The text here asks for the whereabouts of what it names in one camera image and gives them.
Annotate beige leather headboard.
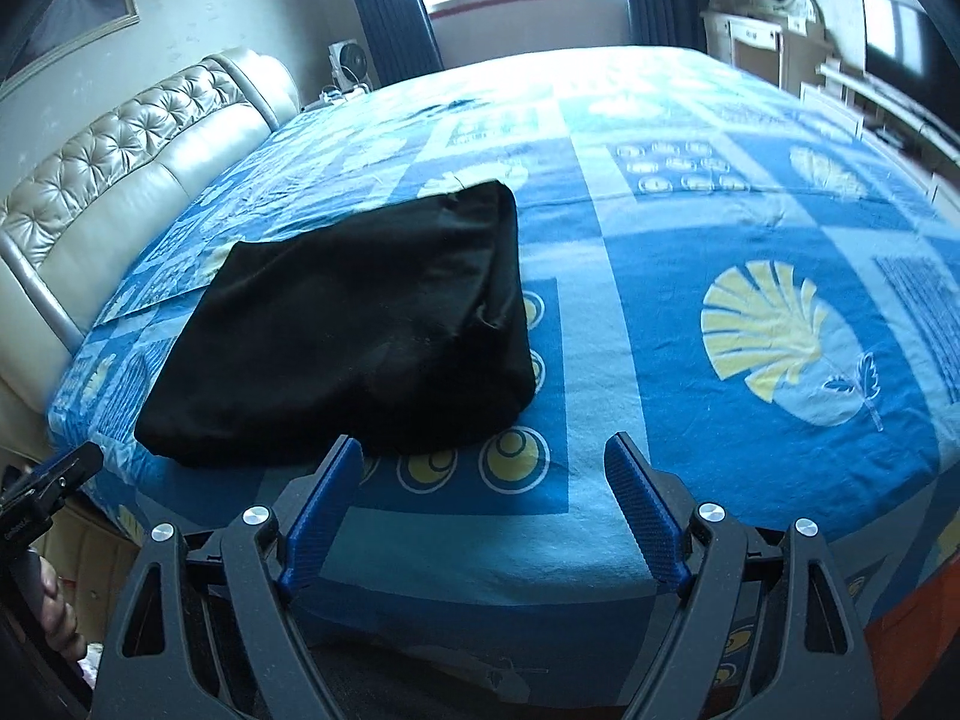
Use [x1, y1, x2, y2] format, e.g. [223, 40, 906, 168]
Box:
[0, 47, 301, 361]

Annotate white fan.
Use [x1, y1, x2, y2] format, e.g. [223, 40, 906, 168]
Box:
[328, 40, 374, 102]

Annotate black pants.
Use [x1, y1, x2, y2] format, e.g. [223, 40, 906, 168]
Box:
[135, 180, 537, 467]

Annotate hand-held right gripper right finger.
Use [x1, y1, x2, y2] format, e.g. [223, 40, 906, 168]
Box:
[604, 431, 882, 720]

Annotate white dresser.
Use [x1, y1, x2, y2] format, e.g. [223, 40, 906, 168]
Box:
[701, 7, 833, 95]

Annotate framed wall picture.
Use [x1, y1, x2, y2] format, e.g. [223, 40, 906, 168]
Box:
[0, 0, 141, 83]

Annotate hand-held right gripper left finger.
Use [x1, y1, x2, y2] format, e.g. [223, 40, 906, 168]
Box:
[90, 435, 365, 720]

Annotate white television cabinet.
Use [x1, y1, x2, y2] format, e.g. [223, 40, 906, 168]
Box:
[799, 64, 960, 211]

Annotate black television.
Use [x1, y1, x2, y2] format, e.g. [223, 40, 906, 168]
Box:
[862, 0, 960, 87]

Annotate person's left hand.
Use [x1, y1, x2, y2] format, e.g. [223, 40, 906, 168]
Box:
[37, 555, 89, 667]

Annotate blue patterned bedsheet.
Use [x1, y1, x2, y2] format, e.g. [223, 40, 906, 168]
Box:
[45, 45, 960, 706]

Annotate beige wooden nightstand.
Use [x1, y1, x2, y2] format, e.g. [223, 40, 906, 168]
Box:
[41, 499, 143, 616]

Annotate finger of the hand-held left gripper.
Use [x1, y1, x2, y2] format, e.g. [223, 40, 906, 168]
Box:
[30, 441, 104, 500]

